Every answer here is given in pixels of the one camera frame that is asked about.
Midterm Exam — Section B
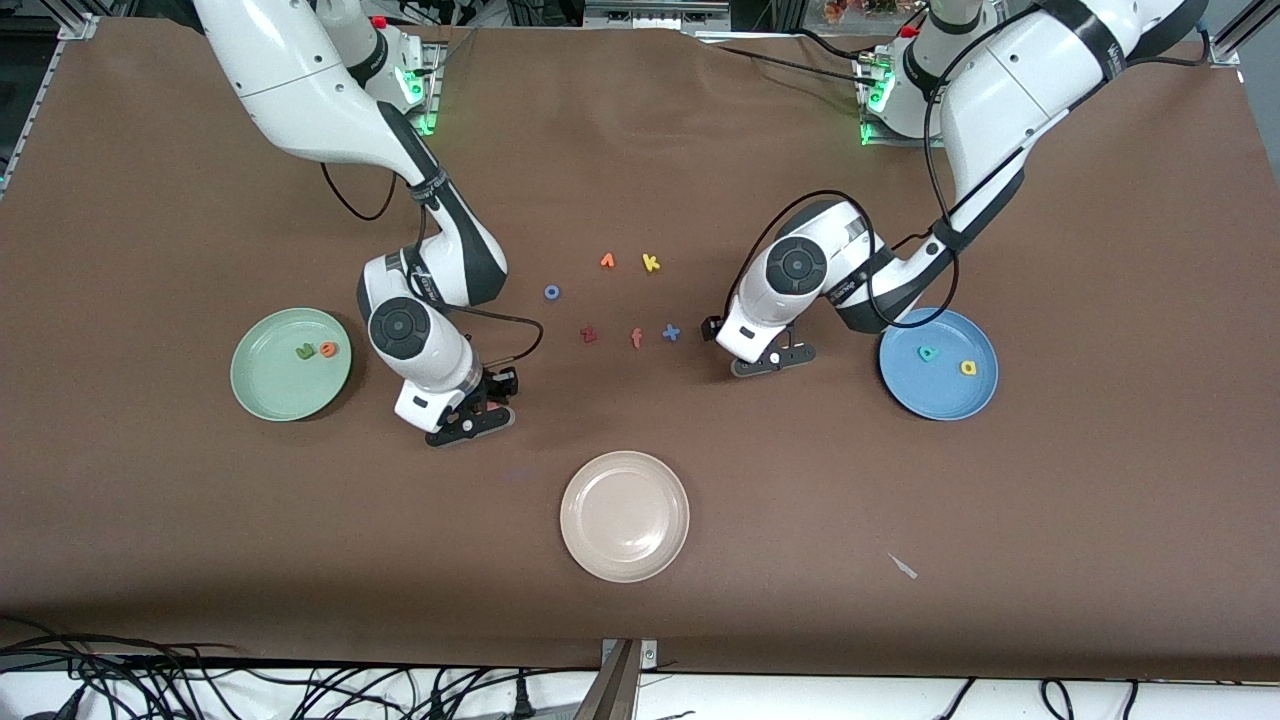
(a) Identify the beige plate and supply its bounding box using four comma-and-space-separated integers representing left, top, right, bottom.
559, 451, 691, 584

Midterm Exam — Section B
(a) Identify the green plate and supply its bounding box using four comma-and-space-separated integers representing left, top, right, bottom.
229, 307, 354, 423

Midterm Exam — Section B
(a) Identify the blue plate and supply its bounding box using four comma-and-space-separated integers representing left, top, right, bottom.
878, 307, 1000, 422

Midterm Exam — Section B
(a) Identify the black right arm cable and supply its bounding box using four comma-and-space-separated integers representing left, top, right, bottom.
320, 160, 546, 371

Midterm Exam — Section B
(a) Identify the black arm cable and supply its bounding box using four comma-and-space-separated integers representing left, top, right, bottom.
722, 0, 1041, 331
320, 160, 546, 371

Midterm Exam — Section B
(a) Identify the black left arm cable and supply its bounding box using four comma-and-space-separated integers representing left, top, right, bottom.
722, 0, 1041, 331

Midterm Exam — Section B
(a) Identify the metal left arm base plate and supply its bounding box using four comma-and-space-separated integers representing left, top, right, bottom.
858, 118, 966, 149

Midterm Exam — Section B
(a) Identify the black cable on table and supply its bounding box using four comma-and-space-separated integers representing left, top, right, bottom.
690, 28, 881, 86

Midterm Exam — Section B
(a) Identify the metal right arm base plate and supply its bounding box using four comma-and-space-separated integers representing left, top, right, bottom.
332, 42, 447, 137

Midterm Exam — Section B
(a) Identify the metal table clamp bracket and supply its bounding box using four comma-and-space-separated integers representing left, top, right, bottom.
575, 638, 661, 720

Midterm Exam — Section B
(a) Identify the metal frame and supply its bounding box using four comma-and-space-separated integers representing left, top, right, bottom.
585, 0, 731, 31

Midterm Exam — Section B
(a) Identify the black cable tangle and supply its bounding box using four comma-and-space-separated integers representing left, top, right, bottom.
0, 615, 601, 720

